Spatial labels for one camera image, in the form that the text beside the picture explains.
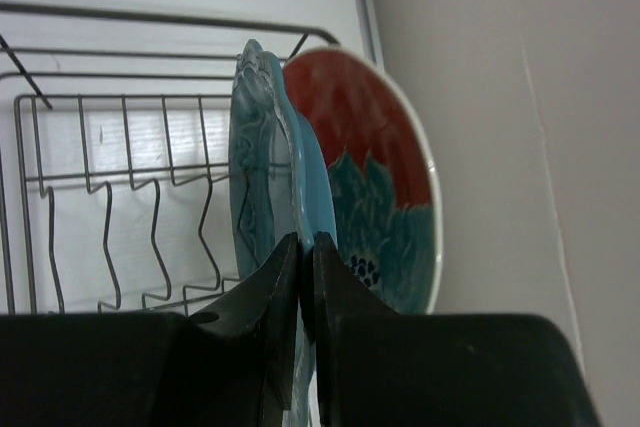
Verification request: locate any dark teal scalloped plate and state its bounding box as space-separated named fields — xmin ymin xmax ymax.
xmin=227 ymin=38 xmax=336 ymax=427

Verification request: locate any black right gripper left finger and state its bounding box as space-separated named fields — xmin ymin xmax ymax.
xmin=1 ymin=234 xmax=299 ymax=426

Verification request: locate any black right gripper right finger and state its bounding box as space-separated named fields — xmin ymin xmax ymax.
xmin=313 ymin=233 xmax=600 ymax=426

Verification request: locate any red teal flower plate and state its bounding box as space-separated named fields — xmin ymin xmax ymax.
xmin=283 ymin=46 xmax=443 ymax=314

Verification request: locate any black wire dish rack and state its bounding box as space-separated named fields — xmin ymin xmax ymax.
xmin=1 ymin=0 xmax=339 ymax=314

